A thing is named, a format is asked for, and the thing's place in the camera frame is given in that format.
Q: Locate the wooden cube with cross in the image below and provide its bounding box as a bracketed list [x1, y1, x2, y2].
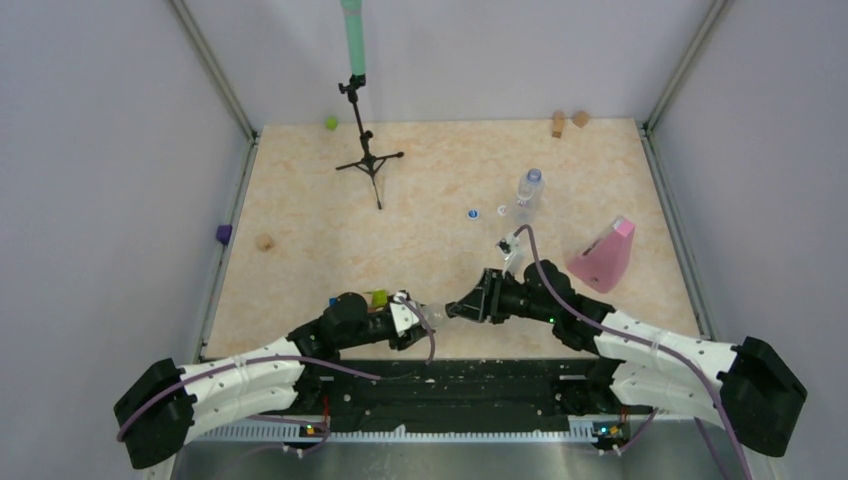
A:
[255, 233, 275, 252]

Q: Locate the green foam microphone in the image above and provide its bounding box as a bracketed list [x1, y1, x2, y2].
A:
[340, 0, 366, 77]

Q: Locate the small clear bottle black cap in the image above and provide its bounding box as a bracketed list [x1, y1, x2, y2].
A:
[420, 303, 451, 330]

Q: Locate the colourful toy block car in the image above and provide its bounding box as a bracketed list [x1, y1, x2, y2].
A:
[328, 289, 389, 312]

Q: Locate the tall wooden block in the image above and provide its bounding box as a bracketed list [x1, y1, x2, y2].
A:
[551, 110, 567, 139]

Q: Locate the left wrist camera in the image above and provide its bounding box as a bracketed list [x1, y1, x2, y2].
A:
[388, 290, 420, 336]

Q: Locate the purple block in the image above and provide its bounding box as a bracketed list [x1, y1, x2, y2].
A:
[215, 224, 233, 246]

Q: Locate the black tripod stand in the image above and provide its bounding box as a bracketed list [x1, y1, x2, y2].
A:
[335, 74, 405, 210]

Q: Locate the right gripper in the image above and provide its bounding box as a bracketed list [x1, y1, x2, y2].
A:
[450, 267, 558, 324]

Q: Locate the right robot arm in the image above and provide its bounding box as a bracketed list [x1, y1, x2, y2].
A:
[446, 260, 808, 458]

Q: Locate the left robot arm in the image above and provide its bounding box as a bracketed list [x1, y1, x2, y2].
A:
[113, 291, 444, 470]

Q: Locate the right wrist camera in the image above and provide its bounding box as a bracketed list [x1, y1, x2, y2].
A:
[496, 233, 525, 276]

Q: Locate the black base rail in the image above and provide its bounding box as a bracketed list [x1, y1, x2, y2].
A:
[285, 359, 652, 434]

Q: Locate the small wooden cube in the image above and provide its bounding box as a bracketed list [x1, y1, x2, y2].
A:
[571, 110, 591, 128]

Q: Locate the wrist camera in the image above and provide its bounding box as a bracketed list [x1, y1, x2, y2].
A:
[496, 233, 525, 276]
[388, 290, 420, 336]

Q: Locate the clear plastic bottle white cap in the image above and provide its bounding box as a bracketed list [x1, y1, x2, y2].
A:
[512, 168, 545, 226]

